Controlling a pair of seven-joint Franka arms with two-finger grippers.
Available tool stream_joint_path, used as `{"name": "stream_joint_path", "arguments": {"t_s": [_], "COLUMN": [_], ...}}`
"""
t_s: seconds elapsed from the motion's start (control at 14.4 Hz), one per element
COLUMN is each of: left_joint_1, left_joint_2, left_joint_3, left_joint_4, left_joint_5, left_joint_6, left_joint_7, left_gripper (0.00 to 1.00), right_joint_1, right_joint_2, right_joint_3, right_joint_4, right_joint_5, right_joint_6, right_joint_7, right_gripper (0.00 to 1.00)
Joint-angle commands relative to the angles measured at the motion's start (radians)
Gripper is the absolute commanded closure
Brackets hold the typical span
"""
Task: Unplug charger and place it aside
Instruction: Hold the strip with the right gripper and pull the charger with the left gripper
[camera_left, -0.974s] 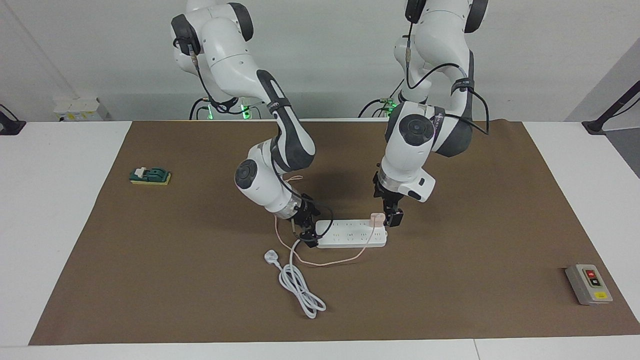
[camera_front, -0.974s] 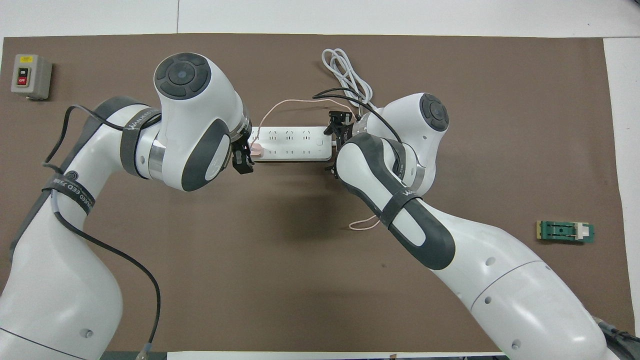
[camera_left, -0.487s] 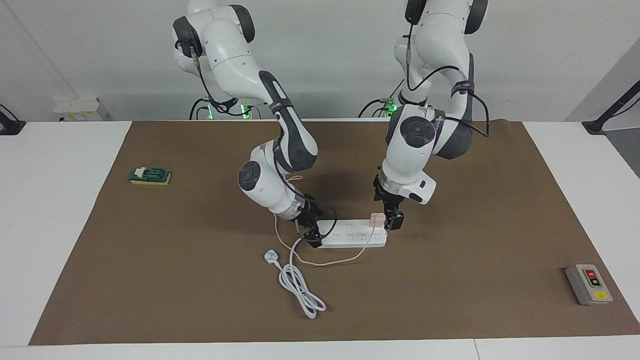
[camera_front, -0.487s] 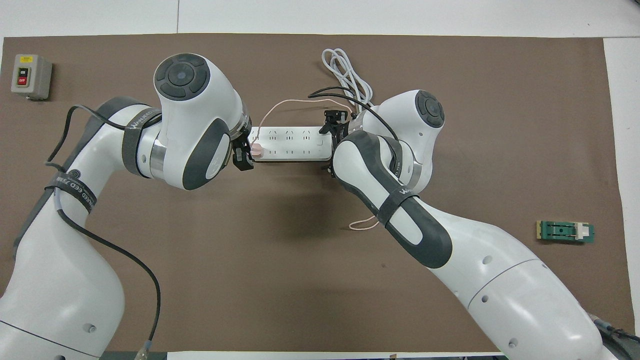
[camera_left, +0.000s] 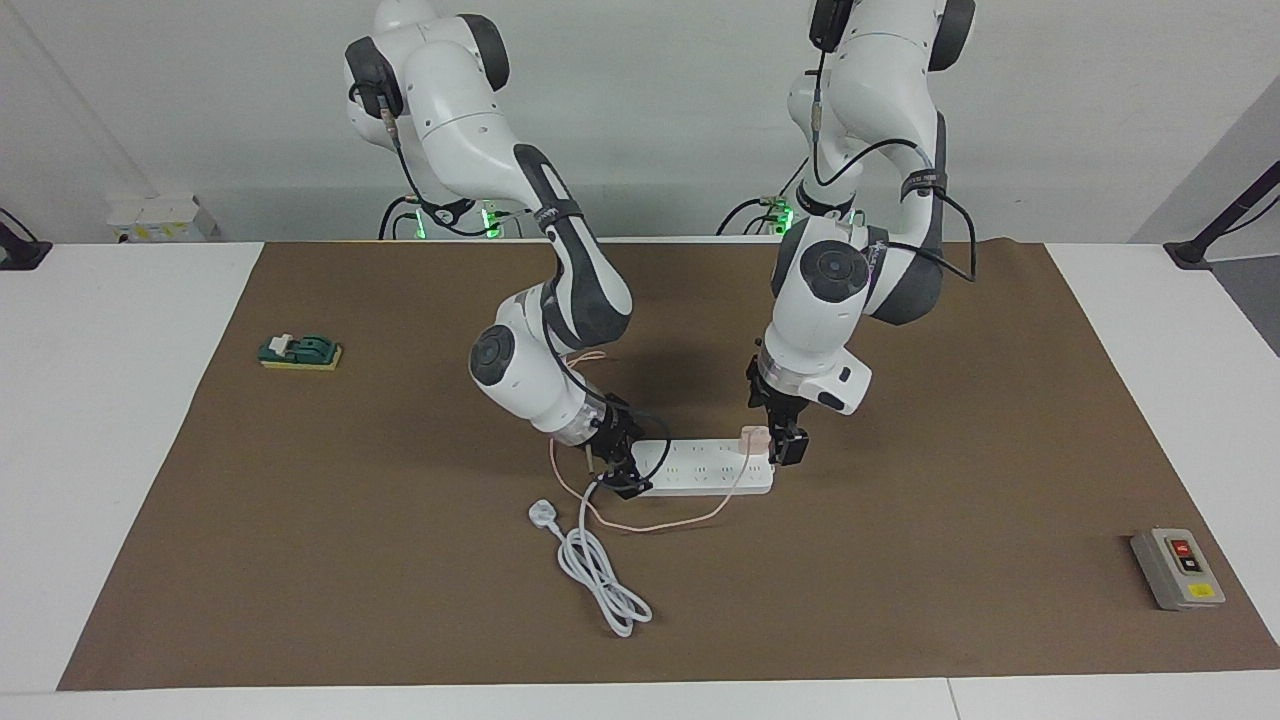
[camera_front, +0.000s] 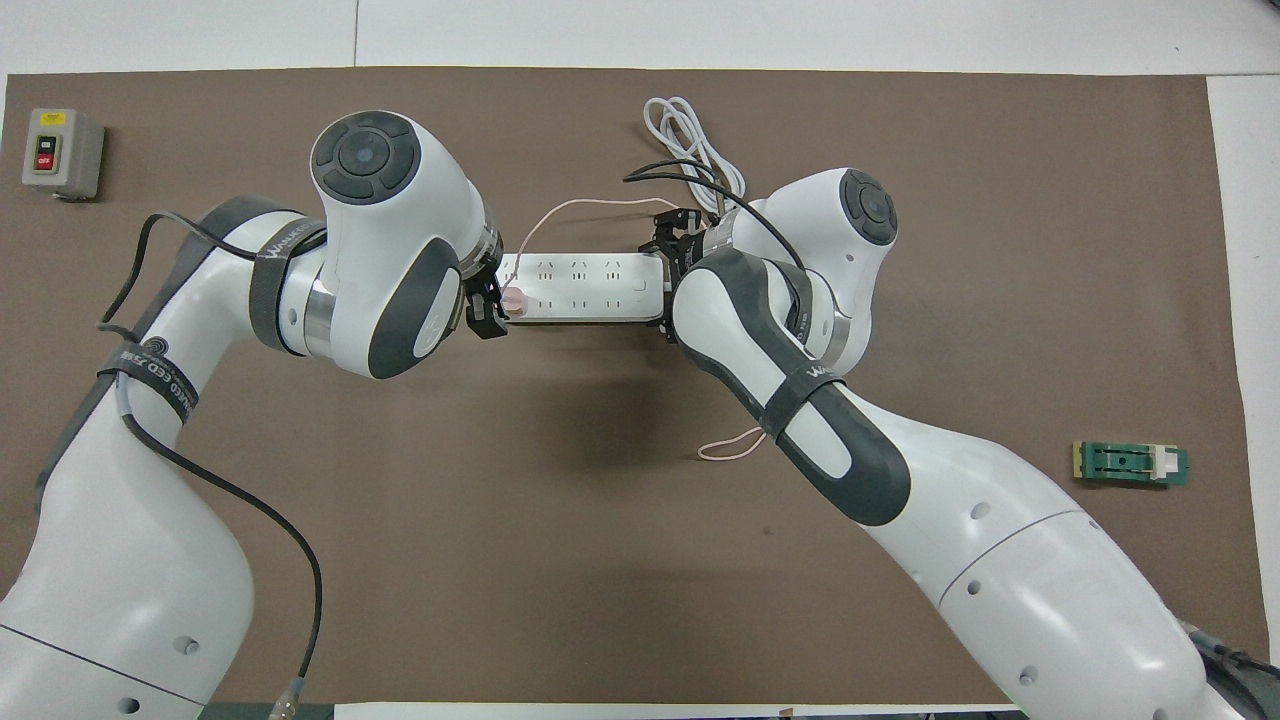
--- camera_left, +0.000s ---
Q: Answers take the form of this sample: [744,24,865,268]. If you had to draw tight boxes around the pink charging cable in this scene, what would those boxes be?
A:
[548,350,749,533]

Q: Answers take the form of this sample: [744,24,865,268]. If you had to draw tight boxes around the white power strip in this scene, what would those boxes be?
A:
[632,437,776,497]

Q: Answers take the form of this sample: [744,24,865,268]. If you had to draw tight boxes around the brown table mat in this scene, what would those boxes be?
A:
[57,240,1280,693]

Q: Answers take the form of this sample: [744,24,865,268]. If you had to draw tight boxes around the black clamp stand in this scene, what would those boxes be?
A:
[1163,160,1280,271]

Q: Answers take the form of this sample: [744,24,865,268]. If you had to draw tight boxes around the white box with yellow labels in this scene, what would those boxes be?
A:
[108,194,219,244]

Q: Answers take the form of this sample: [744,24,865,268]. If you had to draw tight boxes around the black table clamp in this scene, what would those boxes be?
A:
[0,208,53,271]

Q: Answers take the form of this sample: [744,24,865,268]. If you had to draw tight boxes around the white power cord with plug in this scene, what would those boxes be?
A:
[528,470,654,639]

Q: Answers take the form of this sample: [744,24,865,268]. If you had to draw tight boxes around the black base cable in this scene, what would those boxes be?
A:
[716,197,776,237]
[378,195,421,241]

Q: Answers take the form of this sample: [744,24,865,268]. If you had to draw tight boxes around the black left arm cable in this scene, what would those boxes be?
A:
[808,60,979,286]

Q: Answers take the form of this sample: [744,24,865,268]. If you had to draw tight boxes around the green knife switch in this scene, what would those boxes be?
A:
[258,332,344,373]

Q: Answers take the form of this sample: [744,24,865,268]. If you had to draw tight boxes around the grey push-button switch box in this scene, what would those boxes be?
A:
[1130,527,1227,612]

